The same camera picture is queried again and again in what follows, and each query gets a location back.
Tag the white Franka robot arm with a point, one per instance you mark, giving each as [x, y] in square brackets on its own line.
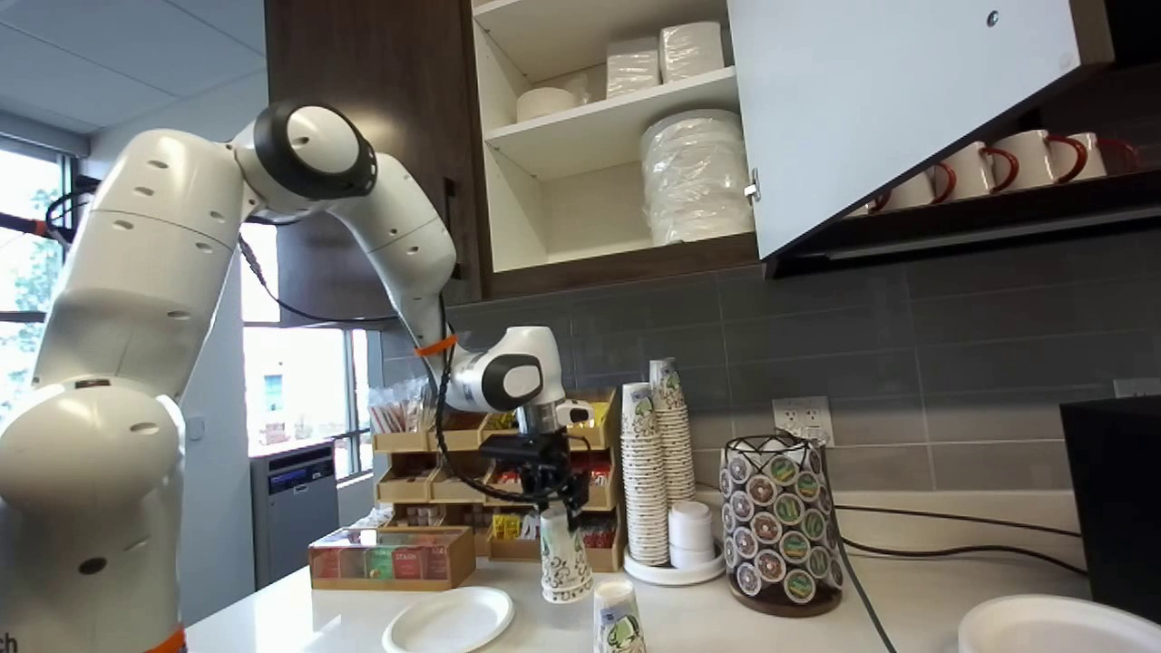
[122, 302]

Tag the plastic wrapped plate stack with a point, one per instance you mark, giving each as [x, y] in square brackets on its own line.
[694, 176]

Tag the steel dishwasher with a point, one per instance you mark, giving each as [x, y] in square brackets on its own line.
[295, 513]

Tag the white cup lid stack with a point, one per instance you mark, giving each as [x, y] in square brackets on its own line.
[691, 530]

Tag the large white foam plate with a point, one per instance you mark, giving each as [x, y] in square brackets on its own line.
[1054, 631]

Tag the black coffee machine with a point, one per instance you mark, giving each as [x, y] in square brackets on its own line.
[1118, 510]

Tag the white wall outlet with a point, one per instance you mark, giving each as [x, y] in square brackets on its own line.
[805, 423]

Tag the small white foam plate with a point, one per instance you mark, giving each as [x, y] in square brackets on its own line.
[448, 619]

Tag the tall patterned paper cup stack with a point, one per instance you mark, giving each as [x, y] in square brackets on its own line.
[674, 423]
[642, 478]

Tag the clear stirrer packet bundle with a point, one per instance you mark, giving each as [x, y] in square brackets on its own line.
[411, 411]

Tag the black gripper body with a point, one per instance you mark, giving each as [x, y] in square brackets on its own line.
[540, 455]

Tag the dark wood cabinet door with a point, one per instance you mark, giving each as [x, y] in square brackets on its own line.
[374, 50]

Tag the white bowl stack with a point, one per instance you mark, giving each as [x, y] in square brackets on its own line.
[552, 102]

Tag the wooden condiment organizer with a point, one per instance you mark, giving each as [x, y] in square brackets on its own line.
[411, 483]

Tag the wooden tea bag box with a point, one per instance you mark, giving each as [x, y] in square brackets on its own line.
[392, 561]

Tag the white open cabinet door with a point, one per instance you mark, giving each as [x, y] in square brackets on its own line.
[894, 110]

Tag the round coffee pod carousel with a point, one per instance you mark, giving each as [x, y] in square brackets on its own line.
[783, 530]

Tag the white round cup tray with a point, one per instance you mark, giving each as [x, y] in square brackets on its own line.
[674, 575]

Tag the dark mug shelf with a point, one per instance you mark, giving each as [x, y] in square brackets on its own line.
[965, 232]

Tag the white open cabinet shelving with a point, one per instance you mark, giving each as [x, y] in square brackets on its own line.
[567, 182]

